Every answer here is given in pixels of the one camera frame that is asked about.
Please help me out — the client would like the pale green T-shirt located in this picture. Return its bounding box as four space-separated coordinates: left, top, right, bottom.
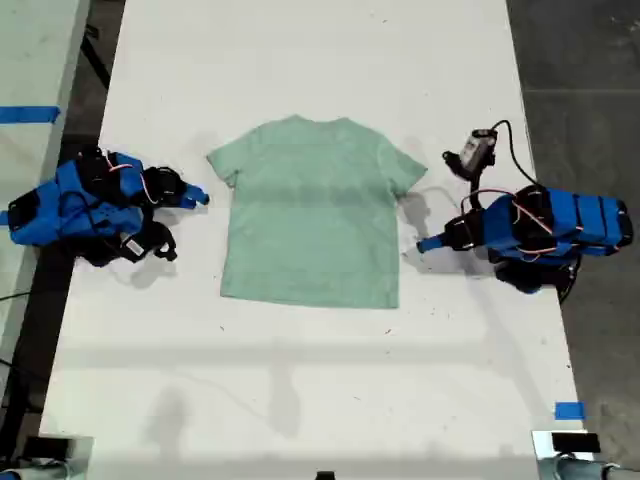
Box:
205 114 429 310

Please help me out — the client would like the black stand leg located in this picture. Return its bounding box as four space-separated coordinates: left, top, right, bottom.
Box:
82 22 112 91

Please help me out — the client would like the long blue tape strip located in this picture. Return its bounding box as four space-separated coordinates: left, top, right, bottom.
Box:
0 106 62 124

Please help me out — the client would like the pale side table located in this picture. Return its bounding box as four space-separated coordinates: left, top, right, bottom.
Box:
0 0 92 396

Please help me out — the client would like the small black box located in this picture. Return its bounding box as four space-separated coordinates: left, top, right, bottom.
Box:
551 432 601 454
23 436 71 459

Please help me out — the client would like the arm camera stalk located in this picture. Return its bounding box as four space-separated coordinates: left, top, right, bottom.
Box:
467 172 487 214

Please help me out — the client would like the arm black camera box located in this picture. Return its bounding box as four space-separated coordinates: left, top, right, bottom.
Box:
442 128 499 181
117 222 179 264

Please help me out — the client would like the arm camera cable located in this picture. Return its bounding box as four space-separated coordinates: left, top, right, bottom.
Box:
487 118 541 189

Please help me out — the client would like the black power cable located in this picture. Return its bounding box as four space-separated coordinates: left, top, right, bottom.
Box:
557 249 586 306

